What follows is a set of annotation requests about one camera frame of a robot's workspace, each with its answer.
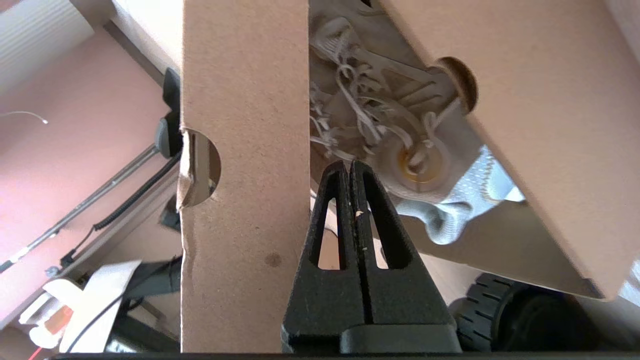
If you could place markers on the silver metal rod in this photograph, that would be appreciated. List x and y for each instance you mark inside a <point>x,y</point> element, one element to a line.
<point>90,200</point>

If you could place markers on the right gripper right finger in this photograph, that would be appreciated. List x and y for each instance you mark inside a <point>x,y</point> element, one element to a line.
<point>410,300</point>

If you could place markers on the white laced sneaker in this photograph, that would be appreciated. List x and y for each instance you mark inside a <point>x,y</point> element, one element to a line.
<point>400,115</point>

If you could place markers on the brown cardboard shoe box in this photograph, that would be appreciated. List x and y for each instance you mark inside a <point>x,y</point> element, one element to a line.
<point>245,100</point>

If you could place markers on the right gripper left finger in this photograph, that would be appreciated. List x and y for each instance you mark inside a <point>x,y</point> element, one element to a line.
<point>320,300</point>

